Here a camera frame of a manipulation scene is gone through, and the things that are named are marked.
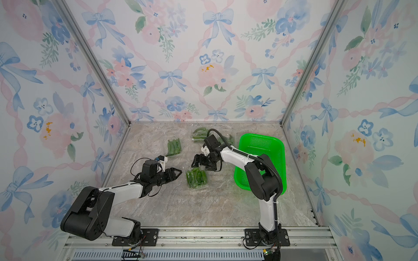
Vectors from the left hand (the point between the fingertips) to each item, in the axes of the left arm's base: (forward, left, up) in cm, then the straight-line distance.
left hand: (180, 172), depth 90 cm
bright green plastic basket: (+20, -46, 0) cm, 50 cm away
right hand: (+3, -10, +1) cm, 11 cm away
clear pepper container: (+27, -9, 0) cm, 28 cm away
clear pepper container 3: (-3, -9, -2) cm, 10 cm away
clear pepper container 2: (+19, +7, -2) cm, 20 cm away
